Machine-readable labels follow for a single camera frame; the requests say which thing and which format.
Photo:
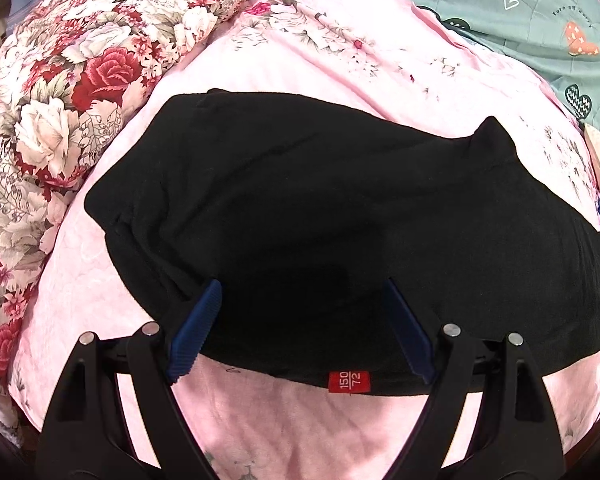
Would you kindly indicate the red floral bolster pillow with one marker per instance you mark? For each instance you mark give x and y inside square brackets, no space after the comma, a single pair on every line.
[72,74]

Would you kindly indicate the black pants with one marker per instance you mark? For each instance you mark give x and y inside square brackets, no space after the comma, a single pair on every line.
[299,239]

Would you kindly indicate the pink floral bedspread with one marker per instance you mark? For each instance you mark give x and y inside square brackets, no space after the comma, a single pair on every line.
[385,57]

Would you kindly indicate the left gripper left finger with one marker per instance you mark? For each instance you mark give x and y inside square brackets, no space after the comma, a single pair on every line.
[113,414]

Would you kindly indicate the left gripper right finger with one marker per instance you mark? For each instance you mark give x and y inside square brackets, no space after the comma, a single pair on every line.
[515,434]

